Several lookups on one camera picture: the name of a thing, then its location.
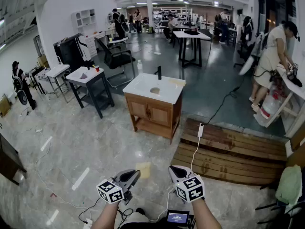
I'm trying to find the person's right forearm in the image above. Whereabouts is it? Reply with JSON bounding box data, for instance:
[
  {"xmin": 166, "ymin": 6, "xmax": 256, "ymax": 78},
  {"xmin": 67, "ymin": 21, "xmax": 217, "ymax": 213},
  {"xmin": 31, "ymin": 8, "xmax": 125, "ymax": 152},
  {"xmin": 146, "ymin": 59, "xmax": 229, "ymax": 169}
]
[{"xmin": 190, "ymin": 198, "xmax": 223, "ymax": 229}]

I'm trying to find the person's leg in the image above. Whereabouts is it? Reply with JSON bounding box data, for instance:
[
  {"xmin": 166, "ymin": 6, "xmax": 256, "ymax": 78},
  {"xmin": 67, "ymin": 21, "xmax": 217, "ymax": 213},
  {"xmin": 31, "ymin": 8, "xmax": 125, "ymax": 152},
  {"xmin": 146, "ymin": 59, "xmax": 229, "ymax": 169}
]
[{"xmin": 119, "ymin": 208, "xmax": 168, "ymax": 229}]

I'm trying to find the white cable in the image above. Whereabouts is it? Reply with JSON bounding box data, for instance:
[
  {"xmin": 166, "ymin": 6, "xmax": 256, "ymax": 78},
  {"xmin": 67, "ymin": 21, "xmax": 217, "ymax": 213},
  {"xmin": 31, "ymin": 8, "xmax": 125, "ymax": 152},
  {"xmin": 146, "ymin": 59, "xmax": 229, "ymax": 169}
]
[{"xmin": 149, "ymin": 136, "xmax": 201, "ymax": 223}]

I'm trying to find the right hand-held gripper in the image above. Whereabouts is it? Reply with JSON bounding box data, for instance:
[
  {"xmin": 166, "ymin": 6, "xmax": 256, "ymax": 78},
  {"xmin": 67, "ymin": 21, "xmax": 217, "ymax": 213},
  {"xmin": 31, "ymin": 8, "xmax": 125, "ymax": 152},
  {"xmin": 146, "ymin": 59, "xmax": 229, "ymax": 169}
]
[{"xmin": 168, "ymin": 165, "xmax": 206, "ymax": 203}]

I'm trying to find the black office chair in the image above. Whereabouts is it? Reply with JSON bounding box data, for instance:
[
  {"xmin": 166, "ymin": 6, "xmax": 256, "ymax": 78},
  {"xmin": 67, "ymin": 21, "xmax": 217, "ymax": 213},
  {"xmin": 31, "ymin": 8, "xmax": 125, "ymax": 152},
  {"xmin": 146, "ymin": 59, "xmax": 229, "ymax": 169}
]
[{"xmin": 94, "ymin": 37, "xmax": 136, "ymax": 88}]

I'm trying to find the cardboard box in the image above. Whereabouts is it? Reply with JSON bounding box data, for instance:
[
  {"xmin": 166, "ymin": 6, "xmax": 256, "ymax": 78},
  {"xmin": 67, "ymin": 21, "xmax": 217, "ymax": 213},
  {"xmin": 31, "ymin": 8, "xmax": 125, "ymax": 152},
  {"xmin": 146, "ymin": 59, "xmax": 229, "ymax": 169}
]
[{"xmin": 0, "ymin": 94, "xmax": 12, "ymax": 118}]

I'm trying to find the black cloth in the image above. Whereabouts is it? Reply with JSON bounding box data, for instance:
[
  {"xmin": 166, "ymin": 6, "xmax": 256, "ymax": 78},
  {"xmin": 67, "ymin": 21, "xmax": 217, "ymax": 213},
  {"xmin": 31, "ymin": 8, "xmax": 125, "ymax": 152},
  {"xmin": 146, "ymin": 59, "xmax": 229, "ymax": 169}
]
[{"xmin": 287, "ymin": 75, "xmax": 303, "ymax": 88}]

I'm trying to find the green bag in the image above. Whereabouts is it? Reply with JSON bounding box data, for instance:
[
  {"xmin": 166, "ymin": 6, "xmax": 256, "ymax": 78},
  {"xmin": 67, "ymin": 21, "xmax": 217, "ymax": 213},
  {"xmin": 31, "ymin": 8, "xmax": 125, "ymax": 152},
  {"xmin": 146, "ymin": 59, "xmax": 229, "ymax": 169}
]
[{"xmin": 275, "ymin": 164, "xmax": 303, "ymax": 206}]

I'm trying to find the white table with black legs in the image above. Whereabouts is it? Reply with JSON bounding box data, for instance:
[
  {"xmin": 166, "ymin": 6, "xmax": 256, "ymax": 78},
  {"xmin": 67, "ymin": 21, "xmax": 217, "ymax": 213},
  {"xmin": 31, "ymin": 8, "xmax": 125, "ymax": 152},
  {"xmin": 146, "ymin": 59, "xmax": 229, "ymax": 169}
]
[{"xmin": 173, "ymin": 30, "xmax": 212, "ymax": 68}]

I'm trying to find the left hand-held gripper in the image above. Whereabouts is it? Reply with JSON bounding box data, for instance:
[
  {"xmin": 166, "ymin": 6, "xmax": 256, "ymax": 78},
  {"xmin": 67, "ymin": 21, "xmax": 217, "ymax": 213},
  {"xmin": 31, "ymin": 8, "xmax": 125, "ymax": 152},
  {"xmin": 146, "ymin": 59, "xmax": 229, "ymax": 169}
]
[{"xmin": 96, "ymin": 169, "xmax": 142, "ymax": 205}]

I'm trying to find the wooden vanity with white sink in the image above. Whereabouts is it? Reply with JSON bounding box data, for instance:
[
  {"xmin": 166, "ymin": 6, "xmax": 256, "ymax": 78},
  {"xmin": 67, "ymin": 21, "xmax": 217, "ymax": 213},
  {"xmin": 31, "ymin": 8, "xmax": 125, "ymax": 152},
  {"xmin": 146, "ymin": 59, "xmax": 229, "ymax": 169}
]
[{"xmin": 122, "ymin": 73, "xmax": 186, "ymax": 145}]

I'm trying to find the white shelf cabinet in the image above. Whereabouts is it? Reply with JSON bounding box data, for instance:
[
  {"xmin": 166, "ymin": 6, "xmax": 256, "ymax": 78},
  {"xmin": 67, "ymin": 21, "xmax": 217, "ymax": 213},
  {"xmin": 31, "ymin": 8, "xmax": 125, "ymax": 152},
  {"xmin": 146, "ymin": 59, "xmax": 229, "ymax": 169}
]
[{"xmin": 71, "ymin": 8, "xmax": 107, "ymax": 58}]

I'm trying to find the white work table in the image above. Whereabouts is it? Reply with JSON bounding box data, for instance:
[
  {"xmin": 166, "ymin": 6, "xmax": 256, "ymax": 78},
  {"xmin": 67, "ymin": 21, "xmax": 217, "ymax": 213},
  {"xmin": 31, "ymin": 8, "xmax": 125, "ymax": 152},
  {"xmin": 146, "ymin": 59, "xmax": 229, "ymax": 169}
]
[{"xmin": 262, "ymin": 64, "xmax": 305, "ymax": 138}]

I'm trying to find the clear water jug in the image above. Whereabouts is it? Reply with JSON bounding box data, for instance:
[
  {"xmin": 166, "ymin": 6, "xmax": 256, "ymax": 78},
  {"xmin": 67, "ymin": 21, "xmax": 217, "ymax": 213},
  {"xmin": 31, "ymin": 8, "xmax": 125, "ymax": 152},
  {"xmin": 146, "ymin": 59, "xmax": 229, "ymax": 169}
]
[{"xmin": 253, "ymin": 84, "xmax": 284, "ymax": 126}]

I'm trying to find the black floor fan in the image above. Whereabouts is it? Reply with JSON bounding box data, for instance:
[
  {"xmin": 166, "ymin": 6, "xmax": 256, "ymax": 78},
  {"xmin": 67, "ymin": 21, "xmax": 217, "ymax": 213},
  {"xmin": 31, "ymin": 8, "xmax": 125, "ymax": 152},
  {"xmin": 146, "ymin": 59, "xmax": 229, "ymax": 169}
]
[{"xmin": 16, "ymin": 89, "xmax": 29, "ymax": 106}]

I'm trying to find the black and white case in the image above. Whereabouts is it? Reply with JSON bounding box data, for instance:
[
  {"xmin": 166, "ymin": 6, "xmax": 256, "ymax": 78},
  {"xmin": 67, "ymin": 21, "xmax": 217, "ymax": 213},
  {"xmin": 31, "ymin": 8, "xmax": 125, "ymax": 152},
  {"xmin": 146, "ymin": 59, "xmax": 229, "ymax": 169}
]
[{"xmin": 53, "ymin": 33, "xmax": 94, "ymax": 73}]

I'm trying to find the dark desk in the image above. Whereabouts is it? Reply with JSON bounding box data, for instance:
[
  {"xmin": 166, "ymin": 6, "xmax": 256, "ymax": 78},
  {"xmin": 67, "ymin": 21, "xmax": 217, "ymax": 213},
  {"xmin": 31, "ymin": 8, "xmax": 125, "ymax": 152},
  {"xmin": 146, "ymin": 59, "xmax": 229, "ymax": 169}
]
[{"xmin": 0, "ymin": 132, "xmax": 27, "ymax": 186}]

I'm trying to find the person's left forearm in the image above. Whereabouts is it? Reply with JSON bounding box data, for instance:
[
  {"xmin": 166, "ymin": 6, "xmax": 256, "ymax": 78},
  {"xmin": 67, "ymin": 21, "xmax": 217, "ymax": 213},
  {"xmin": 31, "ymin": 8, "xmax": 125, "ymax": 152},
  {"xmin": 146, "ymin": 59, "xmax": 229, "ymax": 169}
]
[{"xmin": 91, "ymin": 200, "xmax": 120, "ymax": 229}]

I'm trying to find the black cable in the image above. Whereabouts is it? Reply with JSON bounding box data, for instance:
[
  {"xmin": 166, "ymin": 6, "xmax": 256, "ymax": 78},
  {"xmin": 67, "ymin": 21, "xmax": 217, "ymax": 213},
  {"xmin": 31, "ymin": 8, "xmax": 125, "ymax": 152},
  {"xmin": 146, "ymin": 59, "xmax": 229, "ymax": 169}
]
[{"xmin": 204, "ymin": 75, "xmax": 246, "ymax": 126}]

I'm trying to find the wooden slat platform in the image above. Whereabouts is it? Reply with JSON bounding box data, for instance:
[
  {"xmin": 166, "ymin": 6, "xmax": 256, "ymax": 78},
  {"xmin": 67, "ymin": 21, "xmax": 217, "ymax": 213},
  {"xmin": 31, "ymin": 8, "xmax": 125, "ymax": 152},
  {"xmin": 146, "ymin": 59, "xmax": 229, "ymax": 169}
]
[{"xmin": 171, "ymin": 117, "xmax": 289, "ymax": 186}]

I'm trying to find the small display screen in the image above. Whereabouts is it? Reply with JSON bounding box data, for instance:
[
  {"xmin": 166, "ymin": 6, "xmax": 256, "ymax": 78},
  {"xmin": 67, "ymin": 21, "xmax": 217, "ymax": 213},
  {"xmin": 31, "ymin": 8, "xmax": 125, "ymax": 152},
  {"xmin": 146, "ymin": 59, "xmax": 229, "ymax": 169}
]
[{"xmin": 166, "ymin": 209, "xmax": 190, "ymax": 224}]

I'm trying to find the rack with dark jackets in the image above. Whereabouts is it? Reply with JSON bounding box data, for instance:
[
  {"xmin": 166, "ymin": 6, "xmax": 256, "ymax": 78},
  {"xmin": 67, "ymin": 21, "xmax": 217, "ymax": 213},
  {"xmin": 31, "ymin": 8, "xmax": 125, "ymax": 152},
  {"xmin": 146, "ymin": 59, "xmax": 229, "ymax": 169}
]
[{"xmin": 240, "ymin": 15, "xmax": 254, "ymax": 55}]

